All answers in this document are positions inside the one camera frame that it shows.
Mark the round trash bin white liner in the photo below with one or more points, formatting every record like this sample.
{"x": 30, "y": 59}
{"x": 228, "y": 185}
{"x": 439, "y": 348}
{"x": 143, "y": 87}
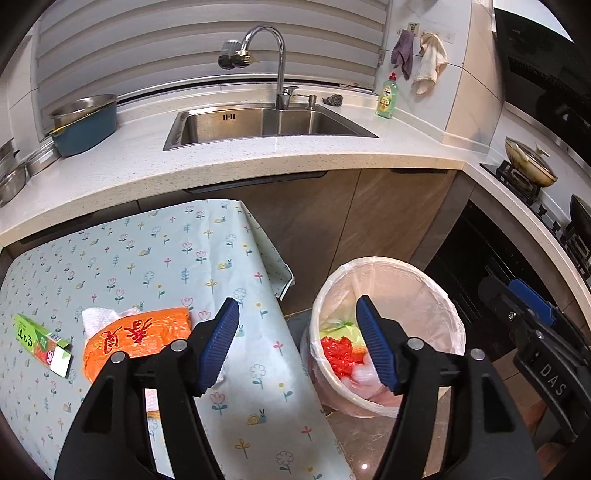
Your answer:
{"x": 415, "y": 295}

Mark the grey window blind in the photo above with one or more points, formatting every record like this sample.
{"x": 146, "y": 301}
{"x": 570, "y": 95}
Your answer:
{"x": 161, "y": 46}

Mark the purple hanging rag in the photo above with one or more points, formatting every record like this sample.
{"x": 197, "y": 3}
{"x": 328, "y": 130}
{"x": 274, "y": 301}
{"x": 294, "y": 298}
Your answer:
{"x": 405, "y": 48}

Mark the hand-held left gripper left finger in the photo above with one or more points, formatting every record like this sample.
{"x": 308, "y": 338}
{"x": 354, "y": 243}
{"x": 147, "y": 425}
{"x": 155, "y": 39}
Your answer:
{"x": 221, "y": 346}

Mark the black gas stove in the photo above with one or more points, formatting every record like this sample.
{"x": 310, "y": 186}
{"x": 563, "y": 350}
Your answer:
{"x": 521, "y": 184}

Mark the stainless steel sink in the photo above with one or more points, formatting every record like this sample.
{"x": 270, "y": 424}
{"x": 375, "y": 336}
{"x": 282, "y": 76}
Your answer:
{"x": 268, "y": 122}

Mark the orange bag with red print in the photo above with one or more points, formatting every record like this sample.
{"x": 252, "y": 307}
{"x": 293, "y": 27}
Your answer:
{"x": 138, "y": 332}

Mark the wok with glass lid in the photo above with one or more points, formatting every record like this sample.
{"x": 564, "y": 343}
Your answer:
{"x": 531, "y": 161}

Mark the blue plastic basin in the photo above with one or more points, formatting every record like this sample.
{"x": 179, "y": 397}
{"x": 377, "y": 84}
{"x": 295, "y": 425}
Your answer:
{"x": 87, "y": 134}

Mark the shallow steel dish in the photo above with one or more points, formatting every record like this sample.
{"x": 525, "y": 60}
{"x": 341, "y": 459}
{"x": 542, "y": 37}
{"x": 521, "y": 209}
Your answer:
{"x": 41, "y": 159}

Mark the cream hanging rag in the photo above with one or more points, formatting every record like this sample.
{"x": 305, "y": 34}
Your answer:
{"x": 431, "y": 60}

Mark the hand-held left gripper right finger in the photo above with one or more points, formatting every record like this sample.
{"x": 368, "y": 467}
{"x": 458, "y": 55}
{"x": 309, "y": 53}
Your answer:
{"x": 374, "y": 346}

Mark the chrome gooseneck faucet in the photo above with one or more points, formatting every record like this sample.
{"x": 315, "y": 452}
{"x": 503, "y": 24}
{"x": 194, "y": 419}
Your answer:
{"x": 279, "y": 60}

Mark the clear plastic bag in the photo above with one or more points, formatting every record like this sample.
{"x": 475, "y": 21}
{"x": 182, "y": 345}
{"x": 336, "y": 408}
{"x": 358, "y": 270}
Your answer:
{"x": 360, "y": 374}

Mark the floral light blue tablecloth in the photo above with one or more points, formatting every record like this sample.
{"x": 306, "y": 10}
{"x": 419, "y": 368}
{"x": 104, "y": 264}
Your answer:
{"x": 184, "y": 258}

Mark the dark scouring ball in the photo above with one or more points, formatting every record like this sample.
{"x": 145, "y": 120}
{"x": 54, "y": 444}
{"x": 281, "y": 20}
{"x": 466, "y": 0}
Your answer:
{"x": 334, "y": 100}

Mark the green dish soap bottle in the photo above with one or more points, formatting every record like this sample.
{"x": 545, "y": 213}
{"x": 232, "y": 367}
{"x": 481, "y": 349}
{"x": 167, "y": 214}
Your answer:
{"x": 387, "y": 99}

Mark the green wall hook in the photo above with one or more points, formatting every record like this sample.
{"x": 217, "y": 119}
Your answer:
{"x": 412, "y": 26}

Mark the steel pot with lid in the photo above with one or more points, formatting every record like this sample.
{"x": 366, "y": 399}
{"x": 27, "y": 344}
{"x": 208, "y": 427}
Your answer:
{"x": 7, "y": 154}

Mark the green snack bag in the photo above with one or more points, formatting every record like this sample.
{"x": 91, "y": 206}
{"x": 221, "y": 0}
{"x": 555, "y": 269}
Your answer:
{"x": 341, "y": 328}

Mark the wooden base cabinet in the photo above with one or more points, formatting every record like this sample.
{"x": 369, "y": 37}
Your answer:
{"x": 369, "y": 207}

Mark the black built-in oven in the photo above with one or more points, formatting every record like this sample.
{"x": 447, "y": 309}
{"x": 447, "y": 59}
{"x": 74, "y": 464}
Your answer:
{"x": 471, "y": 267}

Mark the sink soap dispenser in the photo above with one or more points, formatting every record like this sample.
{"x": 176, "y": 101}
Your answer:
{"x": 310, "y": 101}

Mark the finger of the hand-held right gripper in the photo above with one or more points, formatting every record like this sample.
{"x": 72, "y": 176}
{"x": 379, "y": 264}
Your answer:
{"x": 531, "y": 300}
{"x": 498, "y": 295}

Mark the green cardboard box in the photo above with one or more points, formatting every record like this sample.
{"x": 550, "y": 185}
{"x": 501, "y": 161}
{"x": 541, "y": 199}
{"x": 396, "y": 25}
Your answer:
{"x": 32, "y": 334}

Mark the steel basin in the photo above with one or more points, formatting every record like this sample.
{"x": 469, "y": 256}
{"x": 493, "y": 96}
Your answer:
{"x": 78, "y": 108}

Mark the black frying pan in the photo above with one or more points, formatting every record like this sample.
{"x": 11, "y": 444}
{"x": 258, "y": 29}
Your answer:
{"x": 581, "y": 214}

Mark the red plastic bag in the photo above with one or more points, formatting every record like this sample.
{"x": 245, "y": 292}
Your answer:
{"x": 339, "y": 353}

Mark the steel bowl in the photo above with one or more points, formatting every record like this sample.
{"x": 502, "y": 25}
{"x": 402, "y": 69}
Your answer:
{"x": 14, "y": 184}

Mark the black range hood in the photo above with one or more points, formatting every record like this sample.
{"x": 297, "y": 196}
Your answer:
{"x": 545, "y": 69}

